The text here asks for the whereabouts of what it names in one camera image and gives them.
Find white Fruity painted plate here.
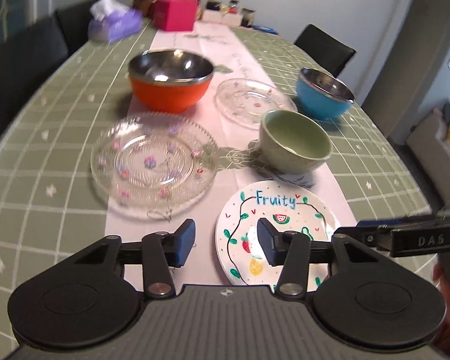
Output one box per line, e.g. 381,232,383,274
215,180,340,289

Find large clear glass floral plate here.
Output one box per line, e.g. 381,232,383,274
90,112,218,211

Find green ceramic bowl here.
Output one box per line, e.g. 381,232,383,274
259,110,332,175

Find blue steel-lined bowl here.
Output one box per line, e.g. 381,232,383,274
296,67,355,120

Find small clear glass floral plate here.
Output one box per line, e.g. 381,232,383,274
214,78,297,130

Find orange steel-lined bowl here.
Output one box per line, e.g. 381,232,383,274
128,49,215,114

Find beige sofa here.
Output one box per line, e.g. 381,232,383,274
406,102,450,208

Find green checked tablecloth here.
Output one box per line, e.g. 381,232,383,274
0,28,431,359

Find pink deer table runner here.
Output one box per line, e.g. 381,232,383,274
104,20,358,286

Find black chair right side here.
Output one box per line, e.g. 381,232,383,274
294,24,356,77

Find black chair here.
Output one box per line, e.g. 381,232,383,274
0,16,68,137
54,0,100,56
294,24,356,77

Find blue packet on table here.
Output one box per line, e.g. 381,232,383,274
251,25,278,35

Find black chair left near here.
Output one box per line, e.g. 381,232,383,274
0,16,68,137

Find purple tissue box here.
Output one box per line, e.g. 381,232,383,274
88,0,144,43

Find magenta cube box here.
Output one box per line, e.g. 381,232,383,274
153,0,197,32

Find white condiment box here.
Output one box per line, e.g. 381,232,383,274
201,10,243,28

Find dark glass jar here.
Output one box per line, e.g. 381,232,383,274
241,8,256,28

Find black chair left far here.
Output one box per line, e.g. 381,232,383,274
54,0,100,56

